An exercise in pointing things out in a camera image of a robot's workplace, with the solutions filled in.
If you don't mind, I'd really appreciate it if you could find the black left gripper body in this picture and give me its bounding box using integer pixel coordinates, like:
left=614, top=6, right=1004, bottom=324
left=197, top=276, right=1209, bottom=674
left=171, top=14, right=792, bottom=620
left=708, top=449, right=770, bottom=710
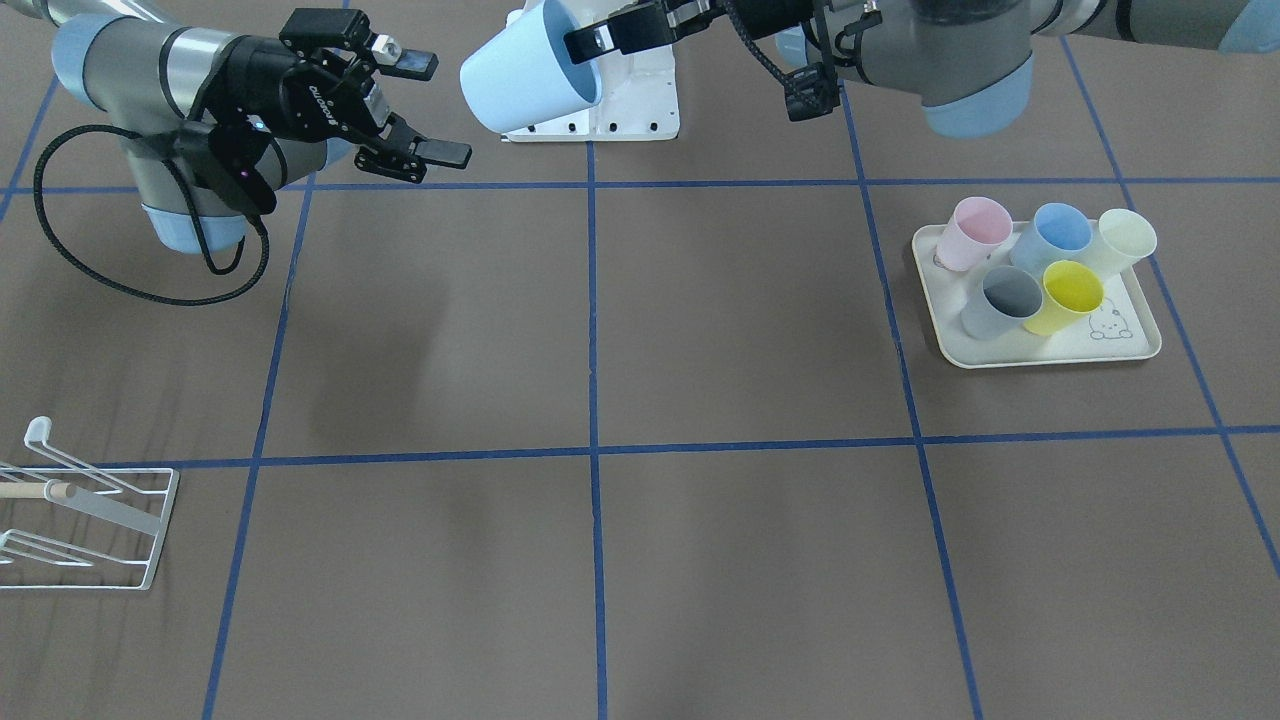
left=664, top=0, right=817, bottom=45

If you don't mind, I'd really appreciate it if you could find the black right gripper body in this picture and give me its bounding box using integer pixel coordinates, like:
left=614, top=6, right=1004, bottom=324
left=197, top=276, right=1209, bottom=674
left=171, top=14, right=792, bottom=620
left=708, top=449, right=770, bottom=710
left=205, top=8, right=390, bottom=191

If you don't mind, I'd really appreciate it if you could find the light blue plastic cup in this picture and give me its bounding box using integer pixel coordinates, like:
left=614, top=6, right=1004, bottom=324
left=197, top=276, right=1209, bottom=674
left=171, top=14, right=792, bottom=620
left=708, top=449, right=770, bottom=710
left=460, top=1, right=603, bottom=135

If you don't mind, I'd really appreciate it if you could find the pale cream plastic cup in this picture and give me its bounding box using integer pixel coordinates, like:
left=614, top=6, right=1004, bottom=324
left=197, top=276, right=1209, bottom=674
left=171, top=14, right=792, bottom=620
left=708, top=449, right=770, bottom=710
left=1076, top=208, right=1158, bottom=281

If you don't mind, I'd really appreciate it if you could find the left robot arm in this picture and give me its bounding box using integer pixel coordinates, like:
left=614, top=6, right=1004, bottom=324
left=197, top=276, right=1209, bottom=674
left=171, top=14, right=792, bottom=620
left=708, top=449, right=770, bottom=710
left=556, top=1, right=1279, bottom=138

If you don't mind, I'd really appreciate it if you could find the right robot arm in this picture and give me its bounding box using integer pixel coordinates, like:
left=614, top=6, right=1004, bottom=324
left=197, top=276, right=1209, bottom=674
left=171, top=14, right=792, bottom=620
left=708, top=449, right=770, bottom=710
left=13, top=1, right=472, bottom=254

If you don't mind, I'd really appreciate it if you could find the pink plastic cup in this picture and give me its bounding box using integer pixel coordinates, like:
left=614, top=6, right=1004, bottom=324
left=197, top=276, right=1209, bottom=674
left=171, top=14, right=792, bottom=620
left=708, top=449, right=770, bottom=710
left=934, top=196, right=1014, bottom=272

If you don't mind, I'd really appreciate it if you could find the grey plastic cup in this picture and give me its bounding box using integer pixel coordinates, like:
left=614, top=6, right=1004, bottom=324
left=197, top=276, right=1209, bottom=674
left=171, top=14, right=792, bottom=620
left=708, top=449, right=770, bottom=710
left=960, top=265, right=1044, bottom=341

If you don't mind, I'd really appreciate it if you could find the yellow plastic cup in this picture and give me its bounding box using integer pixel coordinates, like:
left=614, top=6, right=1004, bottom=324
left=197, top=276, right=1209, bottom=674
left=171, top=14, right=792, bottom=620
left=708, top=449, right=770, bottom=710
left=1023, top=260, right=1105, bottom=337

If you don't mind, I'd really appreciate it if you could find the wooden rack dowel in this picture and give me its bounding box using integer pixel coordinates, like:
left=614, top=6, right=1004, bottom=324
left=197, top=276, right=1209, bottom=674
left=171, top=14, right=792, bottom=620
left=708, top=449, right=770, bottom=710
left=0, top=482, right=79, bottom=502

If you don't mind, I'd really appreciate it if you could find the cream plastic tray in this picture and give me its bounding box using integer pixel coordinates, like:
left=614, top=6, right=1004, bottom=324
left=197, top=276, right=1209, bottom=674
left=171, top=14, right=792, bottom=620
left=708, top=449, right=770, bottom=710
left=910, top=222, right=1164, bottom=370

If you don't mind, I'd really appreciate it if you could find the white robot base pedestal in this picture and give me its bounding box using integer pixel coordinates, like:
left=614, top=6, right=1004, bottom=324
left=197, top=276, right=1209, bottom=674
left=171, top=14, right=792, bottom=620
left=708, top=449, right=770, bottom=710
left=502, top=1, right=680, bottom=143

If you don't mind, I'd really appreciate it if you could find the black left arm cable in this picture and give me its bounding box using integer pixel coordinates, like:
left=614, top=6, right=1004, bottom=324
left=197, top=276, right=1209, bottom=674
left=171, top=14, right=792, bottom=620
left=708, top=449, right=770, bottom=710
left=722, top=0, right=881, bottom=124

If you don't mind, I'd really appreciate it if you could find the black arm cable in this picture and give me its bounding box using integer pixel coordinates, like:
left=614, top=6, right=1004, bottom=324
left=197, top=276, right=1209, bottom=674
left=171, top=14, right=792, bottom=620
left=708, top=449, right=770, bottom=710
left=33, top=124, right=273, bottom=307
left=722, top=0, right=881, bottom=124

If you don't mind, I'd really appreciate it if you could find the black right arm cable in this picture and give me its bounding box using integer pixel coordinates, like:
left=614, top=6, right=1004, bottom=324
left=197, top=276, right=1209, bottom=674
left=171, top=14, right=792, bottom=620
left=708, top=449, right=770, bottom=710
left=33, top=124, right=273, bottom=307

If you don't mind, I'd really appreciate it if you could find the white wire cup rack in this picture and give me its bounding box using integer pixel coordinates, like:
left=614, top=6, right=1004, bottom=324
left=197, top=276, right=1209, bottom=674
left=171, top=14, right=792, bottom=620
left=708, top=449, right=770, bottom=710
left=1, top=416, right=180, bottom=592

